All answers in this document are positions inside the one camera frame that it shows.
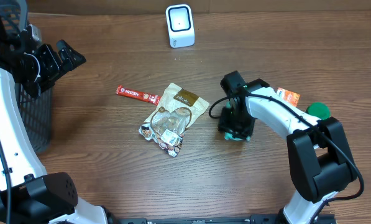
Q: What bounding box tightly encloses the green wet wipes pack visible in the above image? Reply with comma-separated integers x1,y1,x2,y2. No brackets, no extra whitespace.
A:
224,103,251,142

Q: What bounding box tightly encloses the brown cookie bag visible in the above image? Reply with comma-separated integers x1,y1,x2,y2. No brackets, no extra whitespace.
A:
139,83,209,157

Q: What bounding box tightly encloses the orange tissue pack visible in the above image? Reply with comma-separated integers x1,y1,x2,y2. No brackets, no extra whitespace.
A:
277,88,300,107

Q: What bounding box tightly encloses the red Nescafe stick sachet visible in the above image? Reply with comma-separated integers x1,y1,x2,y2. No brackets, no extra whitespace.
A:
116,85,161,105

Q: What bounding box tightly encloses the green lid jar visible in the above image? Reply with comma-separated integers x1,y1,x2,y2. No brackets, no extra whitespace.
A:
306,102,331,120

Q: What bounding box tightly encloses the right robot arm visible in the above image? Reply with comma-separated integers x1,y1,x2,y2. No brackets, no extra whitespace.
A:
218,71,363,223

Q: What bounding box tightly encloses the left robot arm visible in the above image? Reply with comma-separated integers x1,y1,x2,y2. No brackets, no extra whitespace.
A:
0,15,109,223

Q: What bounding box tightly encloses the white barcode scanner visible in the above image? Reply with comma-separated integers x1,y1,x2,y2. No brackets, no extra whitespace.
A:
165,4,195,49

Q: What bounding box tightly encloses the grey plastic mesh basket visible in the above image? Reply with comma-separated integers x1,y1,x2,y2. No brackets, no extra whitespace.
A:
0,0,52,154

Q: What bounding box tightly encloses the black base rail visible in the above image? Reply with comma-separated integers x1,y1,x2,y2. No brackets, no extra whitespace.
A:
117,214,279,224

